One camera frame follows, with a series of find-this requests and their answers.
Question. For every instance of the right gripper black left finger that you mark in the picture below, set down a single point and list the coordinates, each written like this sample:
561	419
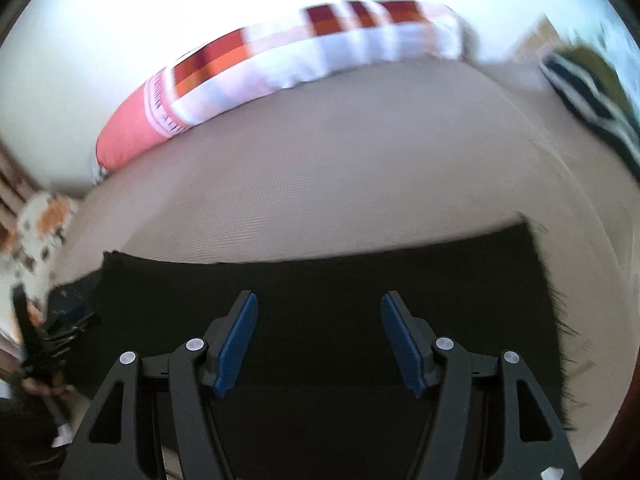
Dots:
118	438

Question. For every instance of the black white striped garment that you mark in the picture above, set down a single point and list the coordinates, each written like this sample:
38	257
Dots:
590	89

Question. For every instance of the floral patterned cloth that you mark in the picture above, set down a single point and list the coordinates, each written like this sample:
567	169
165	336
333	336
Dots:
28	256

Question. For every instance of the pink white checkered pillow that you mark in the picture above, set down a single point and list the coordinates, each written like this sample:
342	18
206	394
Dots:
288	49

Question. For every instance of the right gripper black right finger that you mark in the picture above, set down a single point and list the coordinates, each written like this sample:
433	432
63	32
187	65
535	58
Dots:
491	420

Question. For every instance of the black pants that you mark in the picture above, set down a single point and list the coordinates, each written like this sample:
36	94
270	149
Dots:
319	394

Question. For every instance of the beige woven bed sheet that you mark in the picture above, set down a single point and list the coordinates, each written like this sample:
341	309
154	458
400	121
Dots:
390	156

